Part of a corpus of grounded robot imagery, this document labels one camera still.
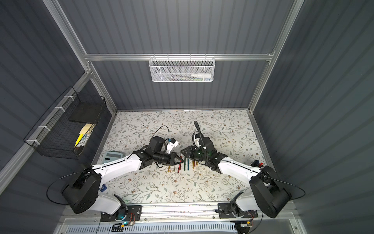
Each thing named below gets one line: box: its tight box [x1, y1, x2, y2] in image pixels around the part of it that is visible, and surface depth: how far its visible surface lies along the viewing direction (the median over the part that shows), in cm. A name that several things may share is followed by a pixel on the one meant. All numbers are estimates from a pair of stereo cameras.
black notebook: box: [68, 102, 106, 124], surface depth 83 cm
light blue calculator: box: [103, 151, 124, 164], surface depth 93 cm
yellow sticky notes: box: [74, 123, 93, 148], surface depth 75 cm
